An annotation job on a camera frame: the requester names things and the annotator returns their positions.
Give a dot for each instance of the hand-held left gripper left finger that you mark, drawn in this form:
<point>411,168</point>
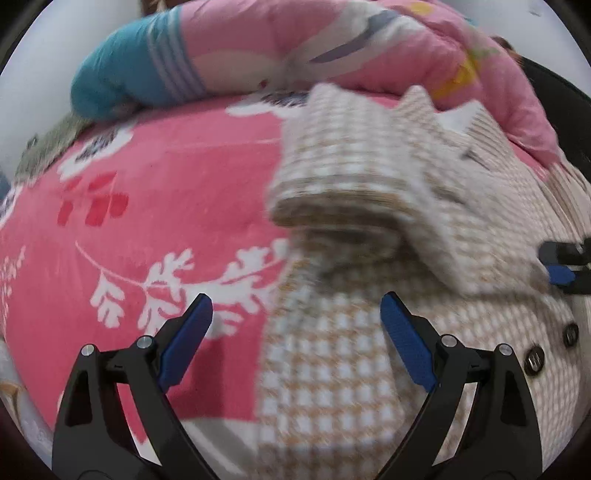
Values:
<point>189,332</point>

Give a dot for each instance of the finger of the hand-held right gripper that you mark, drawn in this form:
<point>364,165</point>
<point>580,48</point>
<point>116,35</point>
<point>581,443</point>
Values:
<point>561,275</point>
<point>565,254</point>

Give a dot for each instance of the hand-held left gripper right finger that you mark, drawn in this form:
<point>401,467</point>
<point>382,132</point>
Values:
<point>406,337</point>

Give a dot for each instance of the beige white checkered knit cardigan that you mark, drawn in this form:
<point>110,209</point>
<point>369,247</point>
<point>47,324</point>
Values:
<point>351,184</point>

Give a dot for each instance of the pink floral blanket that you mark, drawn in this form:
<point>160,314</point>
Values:
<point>175,207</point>

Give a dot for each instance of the dark headboard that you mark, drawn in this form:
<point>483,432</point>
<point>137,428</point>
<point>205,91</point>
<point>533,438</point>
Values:
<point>561,92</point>

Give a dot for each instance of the grey patterned bedsheet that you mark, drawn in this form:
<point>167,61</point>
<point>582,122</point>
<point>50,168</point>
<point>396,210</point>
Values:
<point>23,406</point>

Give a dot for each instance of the brown fuzzy object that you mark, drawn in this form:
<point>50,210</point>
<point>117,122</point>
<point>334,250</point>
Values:
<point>504,45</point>
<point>157,5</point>

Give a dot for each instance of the grey-green patterned pillow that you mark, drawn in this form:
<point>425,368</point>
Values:
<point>51,143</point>

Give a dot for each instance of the pink quilt with blue end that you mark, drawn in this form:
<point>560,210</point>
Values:
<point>286,41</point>

